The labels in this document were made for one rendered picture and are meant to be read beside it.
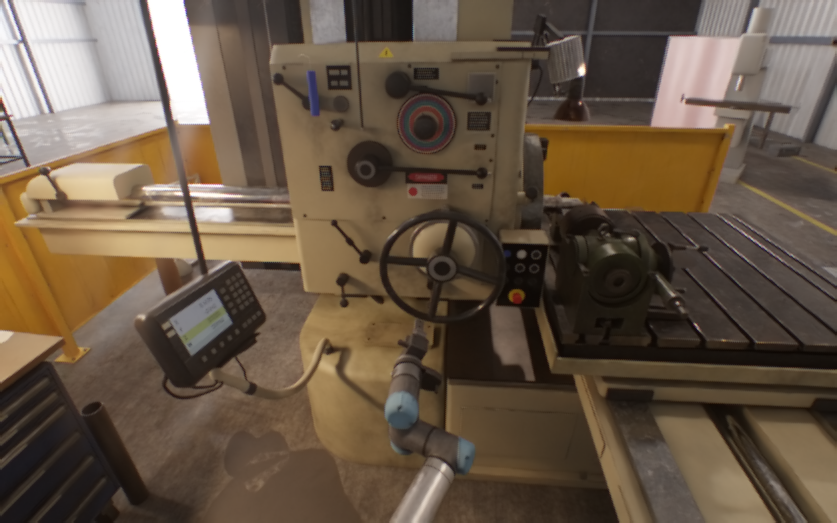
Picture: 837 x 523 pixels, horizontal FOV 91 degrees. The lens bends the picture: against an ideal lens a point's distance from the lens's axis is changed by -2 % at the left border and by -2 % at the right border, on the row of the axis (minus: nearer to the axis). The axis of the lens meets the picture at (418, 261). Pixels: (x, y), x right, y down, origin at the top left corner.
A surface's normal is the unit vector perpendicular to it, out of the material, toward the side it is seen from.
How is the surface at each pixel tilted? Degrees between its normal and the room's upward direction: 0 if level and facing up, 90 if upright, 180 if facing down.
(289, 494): 0
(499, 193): 90
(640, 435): 0
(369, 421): 90
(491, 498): 0
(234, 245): 90
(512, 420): 90
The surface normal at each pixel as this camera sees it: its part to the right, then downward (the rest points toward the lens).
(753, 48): -0.66, 0.36
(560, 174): -0.09, 0.47
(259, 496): -0.01, -0.88
